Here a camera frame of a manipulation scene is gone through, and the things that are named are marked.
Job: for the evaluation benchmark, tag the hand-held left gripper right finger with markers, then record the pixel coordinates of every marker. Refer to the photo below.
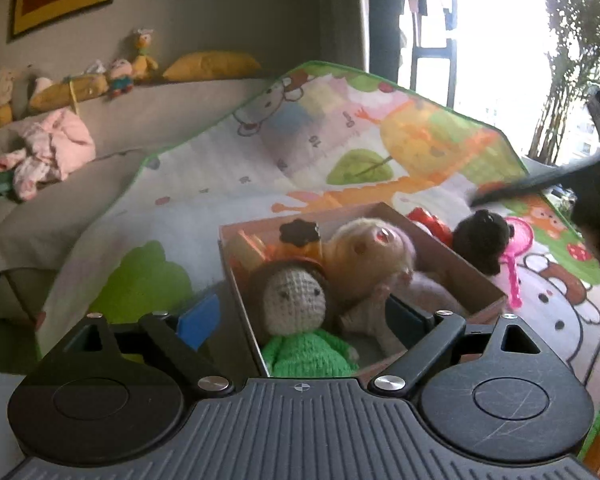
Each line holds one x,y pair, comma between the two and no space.
402,317

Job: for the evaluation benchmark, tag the pink plastic toy racket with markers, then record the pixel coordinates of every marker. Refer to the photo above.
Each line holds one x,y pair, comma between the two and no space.
512,270

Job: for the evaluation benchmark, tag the small colourful doll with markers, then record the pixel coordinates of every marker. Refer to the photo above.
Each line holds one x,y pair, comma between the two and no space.
120,77

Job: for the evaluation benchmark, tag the pink clothes heap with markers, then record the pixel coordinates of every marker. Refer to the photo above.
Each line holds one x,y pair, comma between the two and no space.
55,140

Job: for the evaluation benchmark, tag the pale cardboard box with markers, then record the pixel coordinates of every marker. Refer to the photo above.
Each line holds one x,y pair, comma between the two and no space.
460,270

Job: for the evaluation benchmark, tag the grey sofa bed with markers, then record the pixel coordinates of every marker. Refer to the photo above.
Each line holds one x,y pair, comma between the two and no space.
55,220

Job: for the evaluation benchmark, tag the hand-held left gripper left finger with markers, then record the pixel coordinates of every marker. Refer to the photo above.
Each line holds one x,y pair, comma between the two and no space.
200,322

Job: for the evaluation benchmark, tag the crochet doll green shirt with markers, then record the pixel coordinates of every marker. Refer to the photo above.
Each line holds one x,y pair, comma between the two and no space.
295,300

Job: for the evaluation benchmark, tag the printed play mat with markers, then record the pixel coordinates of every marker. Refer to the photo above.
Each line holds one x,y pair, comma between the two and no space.
305,135

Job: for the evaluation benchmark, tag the red plush toy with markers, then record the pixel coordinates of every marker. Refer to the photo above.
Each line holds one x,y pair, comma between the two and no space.
430,225

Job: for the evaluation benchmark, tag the black window railing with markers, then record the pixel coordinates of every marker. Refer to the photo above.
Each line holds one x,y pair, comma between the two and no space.
432,52

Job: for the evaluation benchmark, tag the orange toy black flower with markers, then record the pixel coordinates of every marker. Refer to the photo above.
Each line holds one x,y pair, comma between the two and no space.
300,232

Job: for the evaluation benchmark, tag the long yellow pillow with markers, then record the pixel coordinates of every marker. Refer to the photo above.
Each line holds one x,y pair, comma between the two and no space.
65,92

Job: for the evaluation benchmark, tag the plump yellow pillow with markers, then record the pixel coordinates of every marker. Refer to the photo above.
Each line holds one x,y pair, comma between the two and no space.
210,66

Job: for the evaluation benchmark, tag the green bamboo plant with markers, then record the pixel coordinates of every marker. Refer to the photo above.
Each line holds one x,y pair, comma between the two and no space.
575,35

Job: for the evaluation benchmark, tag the dark curtain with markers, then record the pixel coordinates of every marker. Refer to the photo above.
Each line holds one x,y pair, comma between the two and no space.
385,35

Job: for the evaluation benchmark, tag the black plush toy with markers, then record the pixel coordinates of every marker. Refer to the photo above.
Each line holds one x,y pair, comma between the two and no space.
480,240

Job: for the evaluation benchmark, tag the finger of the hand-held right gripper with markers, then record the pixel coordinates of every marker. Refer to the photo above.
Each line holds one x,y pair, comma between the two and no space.
520,186

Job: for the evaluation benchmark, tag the yellow duck doll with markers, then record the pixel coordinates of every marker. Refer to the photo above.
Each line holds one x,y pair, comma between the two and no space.
145,60

